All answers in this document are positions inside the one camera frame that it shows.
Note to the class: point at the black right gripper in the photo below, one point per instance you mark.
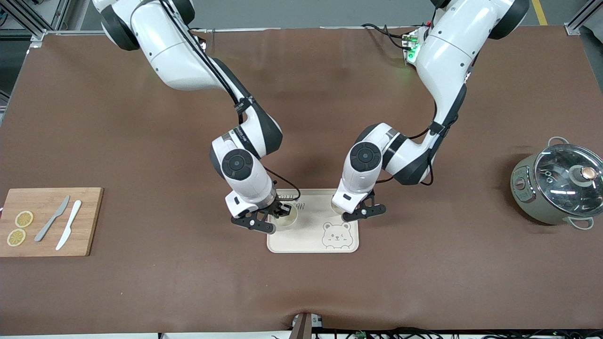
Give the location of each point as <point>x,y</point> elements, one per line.
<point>281,207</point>

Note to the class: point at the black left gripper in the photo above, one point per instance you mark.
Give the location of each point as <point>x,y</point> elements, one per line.
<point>371,193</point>

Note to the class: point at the white plastic cup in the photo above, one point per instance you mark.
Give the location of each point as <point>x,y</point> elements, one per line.
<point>335,207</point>
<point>288,222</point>

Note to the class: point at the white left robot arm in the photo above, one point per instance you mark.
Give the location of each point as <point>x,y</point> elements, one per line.
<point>447,52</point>

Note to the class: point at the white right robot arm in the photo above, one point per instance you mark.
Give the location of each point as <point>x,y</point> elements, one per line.
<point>174,52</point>

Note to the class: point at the beige bear print tray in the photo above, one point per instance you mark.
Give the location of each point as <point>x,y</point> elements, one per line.
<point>306,241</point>

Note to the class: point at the brown table cover mat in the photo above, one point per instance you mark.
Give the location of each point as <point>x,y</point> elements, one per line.
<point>301,292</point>

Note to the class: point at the grey electric cooking pot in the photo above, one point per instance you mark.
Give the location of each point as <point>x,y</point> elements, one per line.
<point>530,197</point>

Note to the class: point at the glass pot lid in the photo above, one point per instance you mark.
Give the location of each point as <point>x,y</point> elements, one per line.
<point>560,183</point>

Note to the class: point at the white plastic knife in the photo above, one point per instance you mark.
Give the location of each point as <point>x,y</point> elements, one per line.
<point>69,226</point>

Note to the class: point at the grey plastic knife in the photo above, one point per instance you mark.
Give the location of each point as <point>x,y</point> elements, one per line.
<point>49,223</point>

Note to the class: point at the bamboo cutting board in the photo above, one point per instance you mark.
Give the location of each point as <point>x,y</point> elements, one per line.
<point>47,245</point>

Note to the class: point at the lemon slice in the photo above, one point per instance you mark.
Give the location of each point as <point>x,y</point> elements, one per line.
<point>16,237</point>
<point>24,219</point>

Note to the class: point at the aluminium frame profile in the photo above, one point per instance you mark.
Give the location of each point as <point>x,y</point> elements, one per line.
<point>582,19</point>
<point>28,21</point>

